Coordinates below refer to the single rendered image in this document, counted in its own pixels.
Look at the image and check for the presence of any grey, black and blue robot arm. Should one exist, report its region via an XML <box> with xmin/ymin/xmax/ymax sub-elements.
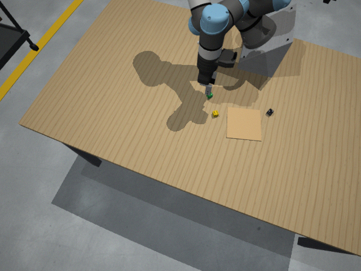
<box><xmin>188</xmin><ymin>0</ymin><xmax>291</xmax><ymax>51</ymax></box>

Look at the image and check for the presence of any yellow die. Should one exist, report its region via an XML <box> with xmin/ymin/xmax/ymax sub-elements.
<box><xmin>212</xmin><ymin>110</ymin><xmax>219</xmax><ymax>117</ymax></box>

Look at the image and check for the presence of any tan square mat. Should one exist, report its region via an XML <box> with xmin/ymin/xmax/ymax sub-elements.
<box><xmin>227</xmin><ymin>107</ymin><xmax>262</xmax><ymax>141</ymax></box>

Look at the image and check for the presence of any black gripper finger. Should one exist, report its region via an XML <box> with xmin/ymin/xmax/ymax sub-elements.
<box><xmin>200</xmin><ymin>84</ymin><xmax>212</xmax><ymax>96</ymax></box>
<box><xmin>210</xmin><ymin>72</ymin><xmax>217</xmax><ymax>85</ymax></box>

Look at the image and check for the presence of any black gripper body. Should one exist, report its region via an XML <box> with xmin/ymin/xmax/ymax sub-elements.
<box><xmin>197</xmin><ymin>41</ymin><xmax>237</xmax><ymax>85</ymax></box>

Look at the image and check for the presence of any black die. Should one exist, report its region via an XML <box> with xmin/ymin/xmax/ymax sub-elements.
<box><xmin>267</xmin><ymin>109</ymin><xmax>274</xmax><ymax>116</ymax></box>

